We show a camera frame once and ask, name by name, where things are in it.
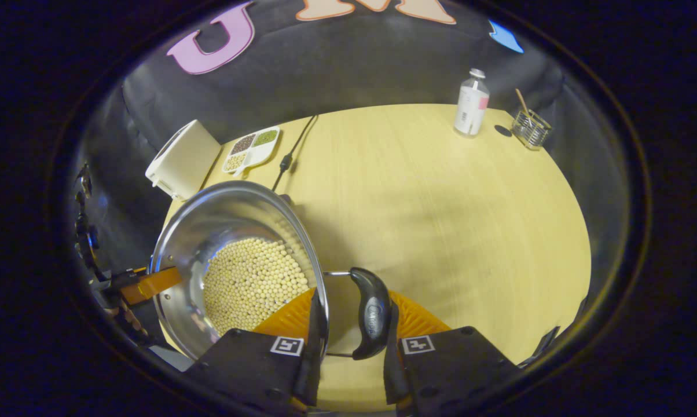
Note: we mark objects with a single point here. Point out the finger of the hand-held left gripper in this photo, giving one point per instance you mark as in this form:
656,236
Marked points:
151,285

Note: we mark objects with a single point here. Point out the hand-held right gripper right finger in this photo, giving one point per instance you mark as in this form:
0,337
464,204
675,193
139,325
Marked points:
391,370

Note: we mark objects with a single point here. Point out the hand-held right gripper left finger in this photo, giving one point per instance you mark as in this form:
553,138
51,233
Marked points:
311,370

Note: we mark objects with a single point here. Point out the stainless steel pot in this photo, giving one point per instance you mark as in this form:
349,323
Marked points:
209,220

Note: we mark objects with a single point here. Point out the pile of soybeans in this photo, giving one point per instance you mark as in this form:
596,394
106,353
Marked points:
250,284

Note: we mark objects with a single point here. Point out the white boxy kitchen appliance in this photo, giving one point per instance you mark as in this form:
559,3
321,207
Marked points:
180,159

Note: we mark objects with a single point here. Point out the white divided bean dish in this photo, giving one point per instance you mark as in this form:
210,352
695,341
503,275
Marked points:
250,150

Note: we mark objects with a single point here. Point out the small black round disc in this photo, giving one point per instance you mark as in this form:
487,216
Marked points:
503,131

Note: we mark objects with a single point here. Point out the clear bottle with pink label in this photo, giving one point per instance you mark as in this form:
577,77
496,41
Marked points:
470,107

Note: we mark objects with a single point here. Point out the wooden stick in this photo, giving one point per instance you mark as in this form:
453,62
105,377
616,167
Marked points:
522,101

